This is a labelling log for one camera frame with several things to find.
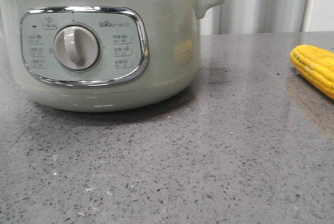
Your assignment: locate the grey pleated curtain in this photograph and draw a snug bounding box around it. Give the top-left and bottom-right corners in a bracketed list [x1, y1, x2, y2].
[193, 0, 334, 36]

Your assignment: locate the yellow knitted corn cob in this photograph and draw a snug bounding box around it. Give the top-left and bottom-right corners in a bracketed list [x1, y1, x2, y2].
[290, 44, 333, 99]

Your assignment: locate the pale green electric cooking pot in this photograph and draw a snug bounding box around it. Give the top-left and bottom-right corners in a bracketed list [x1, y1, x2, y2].
[1, 0, 225, 112]

